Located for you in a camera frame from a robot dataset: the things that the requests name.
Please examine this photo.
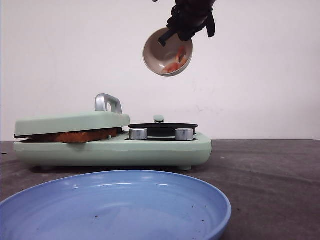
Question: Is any left silver control knob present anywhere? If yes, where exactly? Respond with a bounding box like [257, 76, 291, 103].
[129, 127, 148, 141]

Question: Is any right silver control knob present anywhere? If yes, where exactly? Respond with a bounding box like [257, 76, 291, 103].
[175, 128, 194, 141]

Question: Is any black round frying pan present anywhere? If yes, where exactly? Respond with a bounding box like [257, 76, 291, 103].
[128, 115, 199, 137]

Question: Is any beige ribbed ceramic bowl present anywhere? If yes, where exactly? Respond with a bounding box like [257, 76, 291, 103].
[142, 27, 193, 77]

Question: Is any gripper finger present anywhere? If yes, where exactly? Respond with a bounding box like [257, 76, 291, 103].
[158, 29, 175, 47]

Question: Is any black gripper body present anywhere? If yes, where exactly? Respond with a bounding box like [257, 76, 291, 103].
[166, 0, 216, 42]

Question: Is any mint green breakfast maker base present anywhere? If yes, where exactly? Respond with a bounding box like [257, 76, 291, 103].
[13, 132, 212, 170]

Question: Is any orange shrimp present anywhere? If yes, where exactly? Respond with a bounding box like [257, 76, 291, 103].
[161, 62, 181, 74]
[175, 46, 186, 63]
[178, 57, 188, 68]

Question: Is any blue round plate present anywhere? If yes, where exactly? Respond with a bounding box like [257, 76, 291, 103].
[0, 170, 232, 240]

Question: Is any breakfast maker hinged lid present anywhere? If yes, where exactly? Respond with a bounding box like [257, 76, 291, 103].
[14, 93, 131, 139]

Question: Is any white bread slice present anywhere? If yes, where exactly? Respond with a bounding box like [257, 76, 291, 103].
[28, 128, 118, 144]

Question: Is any silver control knob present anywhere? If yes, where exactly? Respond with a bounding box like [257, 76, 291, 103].
[129, 127, 148, 141]
[175, 128, 194, 141]

